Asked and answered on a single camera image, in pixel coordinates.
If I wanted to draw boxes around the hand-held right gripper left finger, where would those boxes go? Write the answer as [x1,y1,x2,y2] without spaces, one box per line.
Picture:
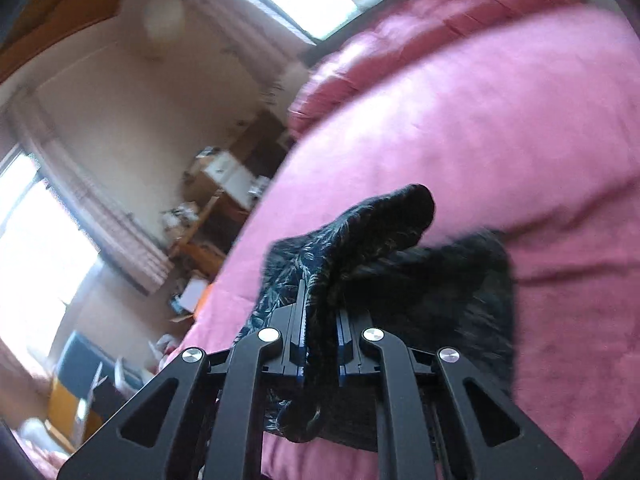
[57,280,307,480]

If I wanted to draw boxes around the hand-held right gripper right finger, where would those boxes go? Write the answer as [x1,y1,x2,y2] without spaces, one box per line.
[337,309,584,480]

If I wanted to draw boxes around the dark leaf print pants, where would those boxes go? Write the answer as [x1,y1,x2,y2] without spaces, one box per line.
[235,183,517,454]

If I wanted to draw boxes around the white carton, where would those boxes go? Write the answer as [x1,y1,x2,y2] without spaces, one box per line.
[179,279,207,312]

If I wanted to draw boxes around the wooden desk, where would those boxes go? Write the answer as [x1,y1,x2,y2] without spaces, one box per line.
[164,194,252,282]

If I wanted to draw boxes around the white drawer cabinet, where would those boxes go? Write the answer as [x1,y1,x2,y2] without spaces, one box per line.
[201,152,264,212]

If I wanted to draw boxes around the wooden shelf unit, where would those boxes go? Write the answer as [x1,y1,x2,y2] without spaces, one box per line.
[230,109,294,182]

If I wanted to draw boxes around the blue chair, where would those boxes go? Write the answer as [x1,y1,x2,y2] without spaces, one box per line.
[54,330,122,397]

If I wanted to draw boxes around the pink striped curtain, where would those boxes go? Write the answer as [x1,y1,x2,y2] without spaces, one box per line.
[7,87,172,297]

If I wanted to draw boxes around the bright side window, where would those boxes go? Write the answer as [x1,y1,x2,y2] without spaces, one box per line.
[0,149,102,363]

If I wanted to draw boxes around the pink fleece blanket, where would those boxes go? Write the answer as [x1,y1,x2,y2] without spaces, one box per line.
[165,7,640,480]

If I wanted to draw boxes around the round ceiling lamp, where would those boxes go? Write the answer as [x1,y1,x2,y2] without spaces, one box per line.
[141,0,187,44]

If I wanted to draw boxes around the red duvet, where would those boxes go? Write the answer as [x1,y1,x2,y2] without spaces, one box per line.
[287,0,598,139]

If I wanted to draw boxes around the brown wooden panel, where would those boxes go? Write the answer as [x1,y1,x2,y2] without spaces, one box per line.
[0,0,213,78]

